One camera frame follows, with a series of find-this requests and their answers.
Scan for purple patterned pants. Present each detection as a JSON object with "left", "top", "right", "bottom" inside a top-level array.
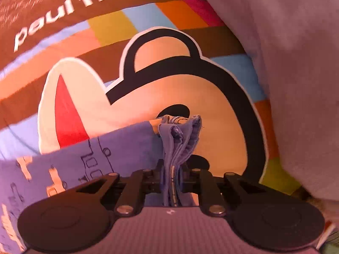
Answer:
[{"left": 1, "top": 115, "right": 202, "bottom": 253}]

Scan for colourful paul frank bedsheet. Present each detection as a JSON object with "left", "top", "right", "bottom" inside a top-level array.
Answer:
[{"left": 1, "top": 0, "right": 300, "bottom": 194}]

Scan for grey crumpled duvet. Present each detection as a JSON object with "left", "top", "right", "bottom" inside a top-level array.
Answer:
[{"left": 182, "top": 0, "right": 339, "bottom": 201}]

